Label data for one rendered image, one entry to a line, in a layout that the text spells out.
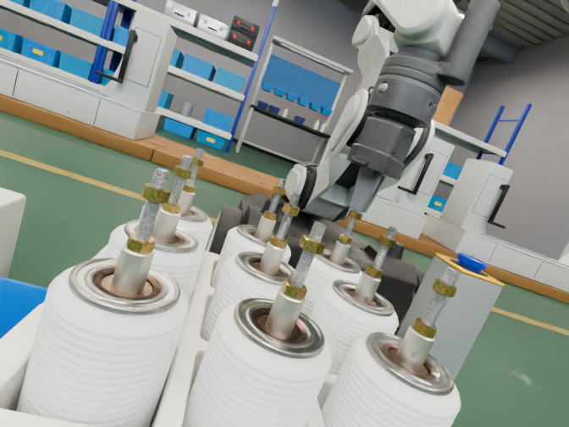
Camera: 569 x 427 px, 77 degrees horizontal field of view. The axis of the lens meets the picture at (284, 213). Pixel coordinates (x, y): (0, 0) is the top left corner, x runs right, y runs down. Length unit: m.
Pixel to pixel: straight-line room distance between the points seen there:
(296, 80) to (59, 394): 6.27
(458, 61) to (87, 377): 0.48
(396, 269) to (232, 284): 0.63
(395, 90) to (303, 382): 0.36
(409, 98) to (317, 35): 8.65
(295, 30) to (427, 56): 8.56
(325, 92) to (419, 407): 6.31
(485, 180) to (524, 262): 0.75
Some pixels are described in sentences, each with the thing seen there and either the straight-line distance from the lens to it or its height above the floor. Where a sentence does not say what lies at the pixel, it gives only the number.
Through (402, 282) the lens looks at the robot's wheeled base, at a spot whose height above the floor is 0.17.
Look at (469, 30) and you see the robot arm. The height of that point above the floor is 0.59.
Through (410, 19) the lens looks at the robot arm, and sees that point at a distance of 0.51.
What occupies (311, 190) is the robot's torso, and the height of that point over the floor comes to 0.29.
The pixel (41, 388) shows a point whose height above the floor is 0.19.
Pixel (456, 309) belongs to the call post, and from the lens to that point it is 0.55.
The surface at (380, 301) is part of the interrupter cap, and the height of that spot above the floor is 0.25.
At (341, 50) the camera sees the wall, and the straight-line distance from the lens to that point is 9.20.
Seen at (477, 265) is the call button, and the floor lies 0.32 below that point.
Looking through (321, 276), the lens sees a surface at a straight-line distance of 0.50.
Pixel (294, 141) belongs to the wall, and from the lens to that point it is 8.81.
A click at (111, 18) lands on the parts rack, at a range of 5.31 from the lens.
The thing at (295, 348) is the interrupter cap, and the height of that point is 0.25.
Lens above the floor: 0.39
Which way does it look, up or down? 10 degrees down
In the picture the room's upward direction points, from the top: 21 degrees clockwise
